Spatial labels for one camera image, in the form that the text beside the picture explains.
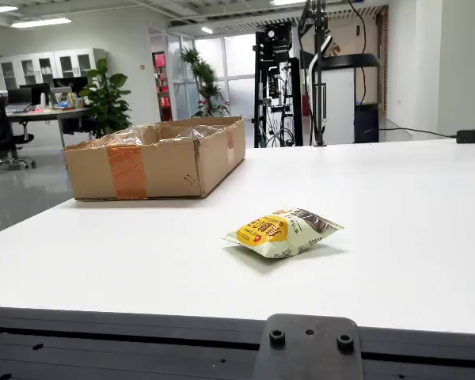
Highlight black aluminium frame rail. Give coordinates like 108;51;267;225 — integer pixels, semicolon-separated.
0;306;475;380

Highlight black computer monitor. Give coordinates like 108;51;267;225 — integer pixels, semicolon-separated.
19;82;51;106
53;76;89;96
6;87;33;105

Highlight white machine with black top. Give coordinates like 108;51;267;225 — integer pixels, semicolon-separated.
308;53;382;145

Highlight black power cable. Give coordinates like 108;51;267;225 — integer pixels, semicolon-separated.
363;127;458;139

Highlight clear plastic packet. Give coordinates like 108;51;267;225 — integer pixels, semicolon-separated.
97;123;162;146
173;124;225;140

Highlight black office chair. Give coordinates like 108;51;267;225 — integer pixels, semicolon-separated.
0;97;37;174

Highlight black metal mounting plate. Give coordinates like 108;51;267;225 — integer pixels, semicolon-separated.
249;313;364;380

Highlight grey office desk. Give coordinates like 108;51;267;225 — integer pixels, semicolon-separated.
6;105;90;148

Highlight yellow green snack bag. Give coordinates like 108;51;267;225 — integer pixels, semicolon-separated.
221;207;345;259

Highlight white glass door cabinet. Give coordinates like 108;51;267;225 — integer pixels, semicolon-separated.
0;47;108;92

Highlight tall slender potted plant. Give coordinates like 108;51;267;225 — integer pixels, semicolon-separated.
180;47;231;119

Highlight black stand pole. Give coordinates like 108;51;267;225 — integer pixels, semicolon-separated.
298;0;329;147

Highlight black equipment rack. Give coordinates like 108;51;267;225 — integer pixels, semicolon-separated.
252;22;304;149

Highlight broad leaf potted plant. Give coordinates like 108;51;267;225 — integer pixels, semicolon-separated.
78;58;133;139

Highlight brown cardboard box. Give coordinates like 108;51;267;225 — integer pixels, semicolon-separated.
63;115;247;202

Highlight dark waste bin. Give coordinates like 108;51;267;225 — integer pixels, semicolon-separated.
354;101;381;144

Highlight red display shelf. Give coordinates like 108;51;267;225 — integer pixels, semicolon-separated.
151;51;173;122

